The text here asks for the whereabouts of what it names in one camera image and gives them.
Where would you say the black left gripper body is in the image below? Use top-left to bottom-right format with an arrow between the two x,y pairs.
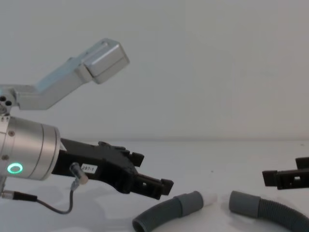
51,138 -> 139,194

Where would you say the white table cloth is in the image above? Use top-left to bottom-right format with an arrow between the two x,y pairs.
0,138 -> 309,232

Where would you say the grey corrugated hose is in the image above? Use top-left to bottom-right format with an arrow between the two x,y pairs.
132,190 -> 204,232
228,190 -> 309,232

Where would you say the thin dark gripper cable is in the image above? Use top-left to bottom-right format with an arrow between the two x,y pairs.
0,162 -> 89,215

